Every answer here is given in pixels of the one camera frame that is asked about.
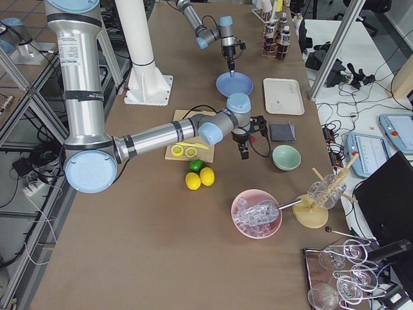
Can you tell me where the grey folded cloth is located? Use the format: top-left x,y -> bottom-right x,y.
270,123 -> 296,143

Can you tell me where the yellow lemon upper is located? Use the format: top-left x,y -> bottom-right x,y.
199,167 -> 215,187

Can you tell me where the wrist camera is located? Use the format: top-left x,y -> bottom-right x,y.
236,40 -> 246,51
249,116 -> 268,138

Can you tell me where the blue teach pendant far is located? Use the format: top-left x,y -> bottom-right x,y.
379,114 -> 413,155

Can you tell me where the blue plastic plate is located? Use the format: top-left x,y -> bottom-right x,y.
216,72 -> 254,97

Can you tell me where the tea bottle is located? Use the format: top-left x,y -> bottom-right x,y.
263,19 -> 276,56
276,26 -> 290,60
278,12 -> 287,32

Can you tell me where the steel ice scoop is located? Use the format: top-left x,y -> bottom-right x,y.
254,198 -> 302,225

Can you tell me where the green lime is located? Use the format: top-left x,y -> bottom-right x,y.
189,160 -> 204,172

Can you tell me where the lemon half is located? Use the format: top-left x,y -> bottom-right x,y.
170,145 -> 184,157
185,147 -> 197,158

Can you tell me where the wooden mug tree stand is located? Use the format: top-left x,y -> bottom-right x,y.
292,154 -> 358,229

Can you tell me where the yellow plastic knife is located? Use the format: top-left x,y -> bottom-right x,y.
176,141 -> 209,150

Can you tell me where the cream rabbit tray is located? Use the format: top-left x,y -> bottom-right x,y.
263,78 -> 305,116

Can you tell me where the wire glass rack tray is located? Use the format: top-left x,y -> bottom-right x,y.
303,225 -> 407,310

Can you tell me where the tea bottle back left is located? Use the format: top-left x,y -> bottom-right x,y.
276,26 -> 290,60

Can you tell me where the aluminium frame post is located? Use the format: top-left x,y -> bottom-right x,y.
308,0 -> 365,101

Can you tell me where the pink bowl of ice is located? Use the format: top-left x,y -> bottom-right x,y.
231,189 -> 283,239

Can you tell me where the glass mug on stand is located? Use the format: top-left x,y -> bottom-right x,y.
307,174 -> 347,209

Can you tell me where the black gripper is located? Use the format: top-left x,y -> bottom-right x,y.
221,45 -> 236,77
231,128 -> 250,160

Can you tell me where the blue teach pendant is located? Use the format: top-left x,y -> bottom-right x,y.
347,132 -> 391,178
379,114 -> 413,155

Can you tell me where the green bowl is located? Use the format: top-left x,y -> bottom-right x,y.
272,145 -> 301,171

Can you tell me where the copper wire bottle rack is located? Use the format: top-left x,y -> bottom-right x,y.
261,20 -> 290,60

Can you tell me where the blue teach pendant near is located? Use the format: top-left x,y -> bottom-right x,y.
347,132 -> 391,178

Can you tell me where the lemon half upper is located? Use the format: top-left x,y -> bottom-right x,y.
185,147 -> 197,158

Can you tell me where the yellow lemon lower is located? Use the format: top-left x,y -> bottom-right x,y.
185,172 -> 201,191

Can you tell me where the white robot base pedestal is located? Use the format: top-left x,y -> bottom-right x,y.
116,0 -> 173,107

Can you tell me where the yellow lemon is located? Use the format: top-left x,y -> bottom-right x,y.
185,172 -> 201,191
199,167 -> 215,187

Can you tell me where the tea bottle back right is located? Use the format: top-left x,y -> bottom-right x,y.
278,12 -> 287,32

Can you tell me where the tea bottle front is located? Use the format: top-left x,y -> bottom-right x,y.
263,19 -> 276,56

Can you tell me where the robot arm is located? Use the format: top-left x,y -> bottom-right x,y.
45,1 -> 252,193
166,1 -> 244,78

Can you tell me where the black laptop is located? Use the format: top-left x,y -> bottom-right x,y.
354,151 -> 412,264

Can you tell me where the lemon half lower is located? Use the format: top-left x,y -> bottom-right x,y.
170,145 -> 184,157

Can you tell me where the wooden cutting board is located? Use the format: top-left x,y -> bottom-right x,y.
165,109 -> 215,163

